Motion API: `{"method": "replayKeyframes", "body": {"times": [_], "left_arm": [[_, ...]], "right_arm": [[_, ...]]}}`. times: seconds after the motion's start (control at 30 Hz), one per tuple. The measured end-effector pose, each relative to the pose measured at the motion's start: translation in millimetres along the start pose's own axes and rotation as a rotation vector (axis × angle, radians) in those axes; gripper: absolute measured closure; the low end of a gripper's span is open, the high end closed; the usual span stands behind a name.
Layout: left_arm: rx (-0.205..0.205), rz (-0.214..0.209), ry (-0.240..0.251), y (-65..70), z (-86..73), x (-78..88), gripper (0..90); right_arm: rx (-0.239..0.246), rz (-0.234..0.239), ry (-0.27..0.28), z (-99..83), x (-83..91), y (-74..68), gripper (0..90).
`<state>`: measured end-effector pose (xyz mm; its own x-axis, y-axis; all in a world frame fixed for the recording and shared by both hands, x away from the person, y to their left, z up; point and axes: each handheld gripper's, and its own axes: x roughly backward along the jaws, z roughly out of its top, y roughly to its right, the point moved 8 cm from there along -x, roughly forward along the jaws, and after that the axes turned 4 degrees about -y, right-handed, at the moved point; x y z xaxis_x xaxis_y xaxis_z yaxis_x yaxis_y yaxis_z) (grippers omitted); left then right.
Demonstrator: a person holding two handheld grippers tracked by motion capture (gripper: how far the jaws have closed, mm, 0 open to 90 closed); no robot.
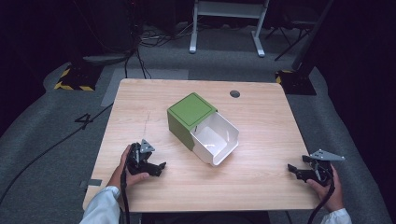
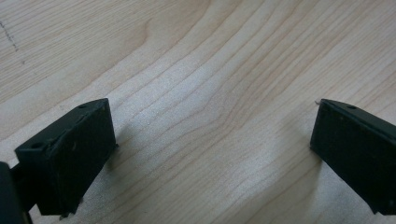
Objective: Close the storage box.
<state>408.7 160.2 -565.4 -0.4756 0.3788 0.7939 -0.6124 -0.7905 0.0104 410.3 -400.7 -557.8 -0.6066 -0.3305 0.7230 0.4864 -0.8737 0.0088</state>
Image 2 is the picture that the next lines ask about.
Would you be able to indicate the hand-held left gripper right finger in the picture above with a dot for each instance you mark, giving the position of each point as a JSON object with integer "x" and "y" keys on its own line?
{"x": 358, "y": 155}

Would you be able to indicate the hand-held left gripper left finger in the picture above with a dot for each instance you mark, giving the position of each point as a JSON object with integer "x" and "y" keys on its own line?
{"x": 74, "y": 155}

